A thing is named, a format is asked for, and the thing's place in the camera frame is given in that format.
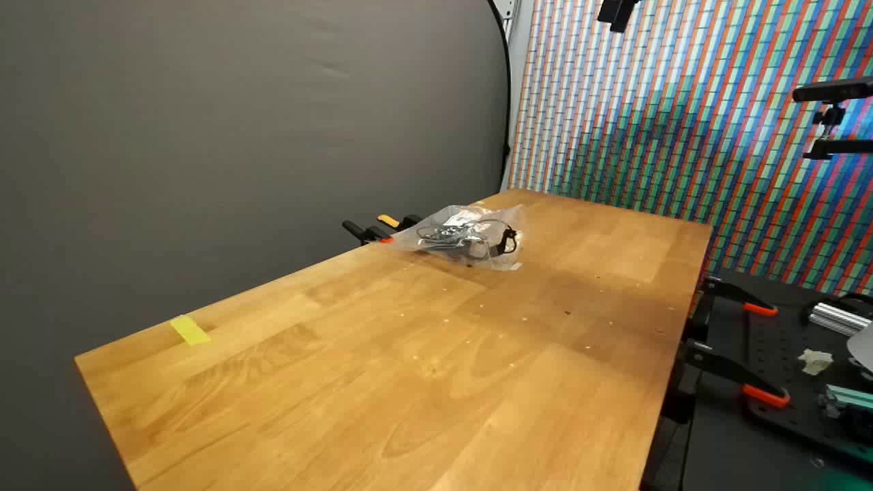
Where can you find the clear plastic bag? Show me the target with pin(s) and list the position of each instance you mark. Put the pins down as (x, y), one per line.
(454, 223)

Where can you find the black yellow clamp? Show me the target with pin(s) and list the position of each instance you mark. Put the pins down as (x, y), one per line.
(399, 220)

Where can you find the black orange bar clamp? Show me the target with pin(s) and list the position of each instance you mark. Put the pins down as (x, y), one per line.
(751, 306)
(747, 382)
(360, 231)

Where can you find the black perforated board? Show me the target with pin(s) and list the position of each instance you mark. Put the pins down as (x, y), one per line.
(773, 351)

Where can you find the silver aluminium profile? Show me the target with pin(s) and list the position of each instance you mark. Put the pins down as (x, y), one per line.
(837, 317)

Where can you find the small white plastic part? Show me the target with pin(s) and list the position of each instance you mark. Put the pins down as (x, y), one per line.
(815, 362)

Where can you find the grey round photo backdrop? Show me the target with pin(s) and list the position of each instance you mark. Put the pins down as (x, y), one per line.
(226, 164)

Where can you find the grey round disc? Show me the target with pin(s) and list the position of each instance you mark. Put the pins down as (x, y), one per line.
(862, 351)

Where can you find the teal metal part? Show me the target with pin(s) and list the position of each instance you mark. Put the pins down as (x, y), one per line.
(848, 400)

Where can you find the yellow tape strip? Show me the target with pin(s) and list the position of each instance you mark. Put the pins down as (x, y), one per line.
(189, 332)

